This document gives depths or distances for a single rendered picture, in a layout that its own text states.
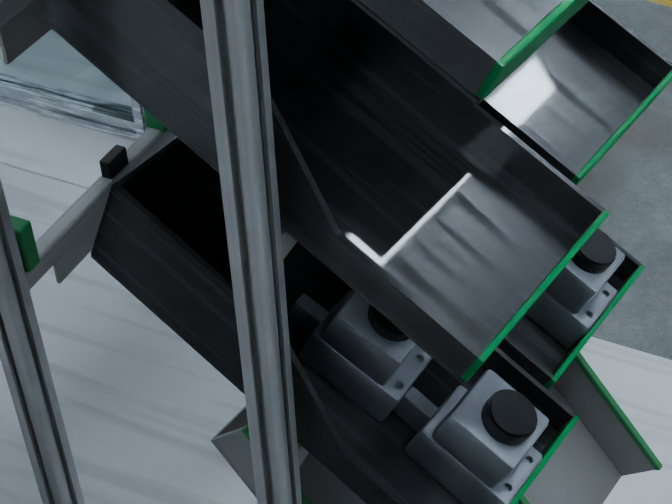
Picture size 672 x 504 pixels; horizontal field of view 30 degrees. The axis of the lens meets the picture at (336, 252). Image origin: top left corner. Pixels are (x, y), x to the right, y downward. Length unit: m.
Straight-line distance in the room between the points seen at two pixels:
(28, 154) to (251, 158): 1.08
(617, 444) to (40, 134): 0.92
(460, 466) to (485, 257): 0.13
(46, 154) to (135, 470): 0.54
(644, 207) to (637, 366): 1.60
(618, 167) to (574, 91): 2.24
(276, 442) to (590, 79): 0.29
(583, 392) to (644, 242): 1.82
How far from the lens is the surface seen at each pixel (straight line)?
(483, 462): 0.70
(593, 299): 0.83
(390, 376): 0.71
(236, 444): 0.78
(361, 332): 0.70
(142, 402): 1.27
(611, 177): 2.97
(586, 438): 1.02
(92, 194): 0.79
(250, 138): 0.55
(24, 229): 0.73
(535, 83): 0.76
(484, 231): 0.65
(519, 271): 0.65
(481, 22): 0.53
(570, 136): 0.74
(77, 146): 1.62
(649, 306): 2.65
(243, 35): 0.52
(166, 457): 1.22
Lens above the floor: 1.79
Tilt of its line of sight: 41 degrees down
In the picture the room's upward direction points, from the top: 2 degrees counter-clockwise
